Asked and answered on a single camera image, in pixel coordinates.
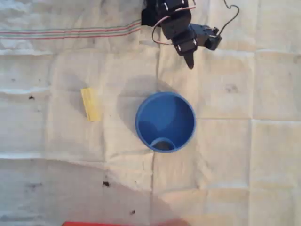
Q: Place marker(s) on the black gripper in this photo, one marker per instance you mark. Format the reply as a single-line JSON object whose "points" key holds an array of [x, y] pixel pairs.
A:
{"points": [[185, 46]]}

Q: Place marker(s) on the yellow rectangular block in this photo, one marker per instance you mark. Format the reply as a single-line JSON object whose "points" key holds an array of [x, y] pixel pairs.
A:
{"points": [[90, 104]]}

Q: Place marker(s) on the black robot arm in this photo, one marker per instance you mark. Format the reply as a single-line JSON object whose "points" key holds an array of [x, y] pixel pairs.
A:
{"points": [[174, 21]]}

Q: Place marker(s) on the blue plastic cup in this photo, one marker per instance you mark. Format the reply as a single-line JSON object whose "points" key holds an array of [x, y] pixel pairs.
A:
{"points": [[164, 113]]}

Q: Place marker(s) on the white striped cloth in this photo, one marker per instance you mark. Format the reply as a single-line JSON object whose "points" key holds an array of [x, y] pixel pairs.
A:
{"points": [[235, 141]]}

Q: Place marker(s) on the red flat object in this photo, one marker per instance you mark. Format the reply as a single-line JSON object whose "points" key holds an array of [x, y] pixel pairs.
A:
{"points": [[105, 223]]}

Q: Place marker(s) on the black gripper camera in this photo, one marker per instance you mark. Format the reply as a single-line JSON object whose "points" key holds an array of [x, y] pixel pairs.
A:
{"points": [[209, 37]]}

